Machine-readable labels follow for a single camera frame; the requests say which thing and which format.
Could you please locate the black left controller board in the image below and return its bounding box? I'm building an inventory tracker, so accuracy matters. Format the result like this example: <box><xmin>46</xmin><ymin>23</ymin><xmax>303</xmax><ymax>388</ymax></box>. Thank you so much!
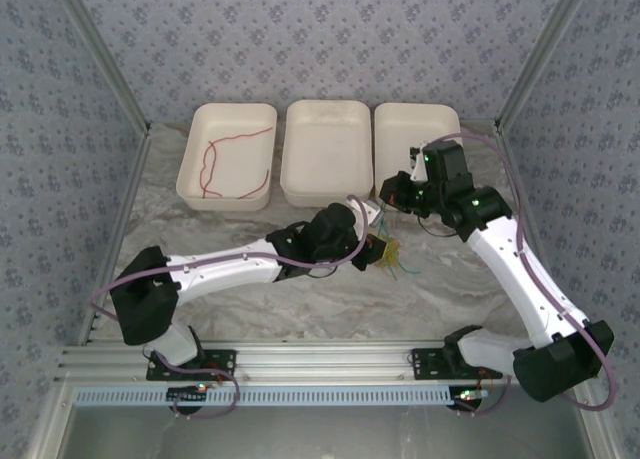
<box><xmin>166</xmin><ymin>384</ymin><xmax>210</xmax><ymax>414</ymax></box>

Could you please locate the white plastic tray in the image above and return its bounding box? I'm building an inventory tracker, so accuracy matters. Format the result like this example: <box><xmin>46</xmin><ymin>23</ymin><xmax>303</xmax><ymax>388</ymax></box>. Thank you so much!
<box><xmin>373</xmin><ymin>102</ymin><xmax>462</xmax><ymax>205</ymax></box>
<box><xmin>279</xmin><ymin>98</ymin><xmax>374</xmax><ymax>209</ymax></box>
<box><xmin>176</xmin><ymin>102</ymin><xmax>279</xmax><ymax>213</ymax></box>

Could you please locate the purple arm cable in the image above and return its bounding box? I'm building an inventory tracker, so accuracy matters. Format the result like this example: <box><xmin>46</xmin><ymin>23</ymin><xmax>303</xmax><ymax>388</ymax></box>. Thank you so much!
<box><xmin>88</xmin><ymin>194</ymin><xmax>370</xmax><ymax>325</ymax></box>
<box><xmin>422</xmin><ymin>132</ymin><xmax>619</xmax><ymax>413</ymax></box>

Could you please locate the black right controller board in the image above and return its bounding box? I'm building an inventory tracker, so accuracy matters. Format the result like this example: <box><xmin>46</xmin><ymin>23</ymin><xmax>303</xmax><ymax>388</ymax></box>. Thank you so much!
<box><xmin>451</xmin><ymin>386</ymin><xmax>490</xmax><ymax>411</ymax></box>

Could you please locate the aluminium frame post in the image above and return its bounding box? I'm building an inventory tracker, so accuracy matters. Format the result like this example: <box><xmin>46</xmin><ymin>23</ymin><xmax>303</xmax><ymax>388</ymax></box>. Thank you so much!
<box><xmin>49</xmin><ymin>0</ymin><xmax>153</xmax><ymax>138</ymax></box>
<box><xmin>492</xmin><ymin>0</ymin><xmax>600</xmax><ymax>136</ymax></box>

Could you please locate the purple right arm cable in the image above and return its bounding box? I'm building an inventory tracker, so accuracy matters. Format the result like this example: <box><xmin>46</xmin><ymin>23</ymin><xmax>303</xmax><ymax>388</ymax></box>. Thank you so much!
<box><xmin>422</xmin><ymin>132</ymin><xmax>619</xmax><ymax>413</ymax></box>

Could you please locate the black controller board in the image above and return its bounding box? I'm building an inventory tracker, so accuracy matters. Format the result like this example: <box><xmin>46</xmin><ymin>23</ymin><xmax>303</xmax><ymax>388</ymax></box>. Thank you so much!
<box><xmin>451</xmin><ymin>386</ymin><xmax>490</xmax><ymax>411</ymax></box>
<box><xmin>166</xmin><ymin>384</ymin><xmax>210</xmax><ymax>414</ymax></box>

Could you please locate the thin black right gripper wire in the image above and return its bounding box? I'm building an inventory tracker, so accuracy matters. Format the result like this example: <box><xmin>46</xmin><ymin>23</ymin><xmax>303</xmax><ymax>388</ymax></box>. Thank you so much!
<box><xmin>416</xmin><ymin>212</ymin><xmax>460</xmax><ymax>239</ymax></box>

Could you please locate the long red cable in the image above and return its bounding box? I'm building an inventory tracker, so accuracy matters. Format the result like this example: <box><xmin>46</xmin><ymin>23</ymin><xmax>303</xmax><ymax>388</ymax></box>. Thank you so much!
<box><xmin>199</xmin><ymin>124</ymin><xmax>275</xmax><ymax>200</ymax></box>

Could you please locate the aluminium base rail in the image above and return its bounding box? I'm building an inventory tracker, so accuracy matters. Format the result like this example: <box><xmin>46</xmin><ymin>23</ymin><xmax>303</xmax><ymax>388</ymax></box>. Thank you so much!
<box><xmin>56</xmin><ymin>342</ymin><xmax>599</xmax><ymax>383</ymax></box>

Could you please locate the thin black gripper wire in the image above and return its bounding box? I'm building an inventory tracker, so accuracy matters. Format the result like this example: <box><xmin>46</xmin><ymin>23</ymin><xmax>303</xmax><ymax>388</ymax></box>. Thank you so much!
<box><xmin>303</xmin><ymin>261</ymin><xmax>344</xmax><ymax>281</ymax></box>
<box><xmin>416</xmin><ymin>212</ymin><xmax>460</xmax><ymax>239</ymax></box>

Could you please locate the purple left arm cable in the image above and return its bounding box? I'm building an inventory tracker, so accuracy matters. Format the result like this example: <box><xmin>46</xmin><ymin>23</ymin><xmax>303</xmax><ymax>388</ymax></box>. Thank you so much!
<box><xmin>88</xmin><ymin>194</ymin><xmax>370</xmax><ymax>325</ymax></box>

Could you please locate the grey metal front panel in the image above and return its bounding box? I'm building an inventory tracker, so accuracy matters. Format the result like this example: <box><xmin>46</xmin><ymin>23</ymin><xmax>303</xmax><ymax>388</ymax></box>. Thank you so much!
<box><xmin>27</xmin><ymin>381</ymin><xmax>621</xmax><ymax>459</ymax></box>

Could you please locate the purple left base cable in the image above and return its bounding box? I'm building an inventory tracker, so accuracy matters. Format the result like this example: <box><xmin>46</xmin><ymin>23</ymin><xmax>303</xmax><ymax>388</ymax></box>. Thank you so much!
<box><xmin>147</xmin><ymin>365</ymin><xmax>243</xmax><ymax>421</ymax></box>

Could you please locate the grey slotted cable duct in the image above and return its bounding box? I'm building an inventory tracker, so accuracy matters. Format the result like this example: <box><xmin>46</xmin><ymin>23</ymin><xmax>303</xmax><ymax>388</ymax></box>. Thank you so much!
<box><xmin>73</xmin><ymin>384</ymin><xmax>464</xmax><ymax>408</ymax></box>

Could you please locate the thin black left gripper wire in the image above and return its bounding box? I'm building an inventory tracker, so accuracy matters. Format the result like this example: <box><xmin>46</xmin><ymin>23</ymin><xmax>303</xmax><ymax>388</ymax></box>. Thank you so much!
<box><xmin>303</xmin><ymin>261</ymin><xmax>344</xmax><ymax>281</ymax></box>

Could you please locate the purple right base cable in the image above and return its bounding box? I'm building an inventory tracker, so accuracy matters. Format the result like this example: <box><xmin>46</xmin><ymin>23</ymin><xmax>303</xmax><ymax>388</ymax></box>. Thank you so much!
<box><xmin>457</xmin><ymin>363</ymin><xmax>512</xmax><ymax>418</ymax></box>

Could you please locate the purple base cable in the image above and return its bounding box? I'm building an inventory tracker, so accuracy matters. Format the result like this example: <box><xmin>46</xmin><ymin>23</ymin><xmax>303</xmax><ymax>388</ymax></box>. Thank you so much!
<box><xmin>147</xmin><ymin>365</ymin><xmax>243</xmax><ymax>421</ymax></box>
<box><xmin>457</xmin><ymin>363</ymin><xmax>512</xmax><ymax>418</ymax></box>

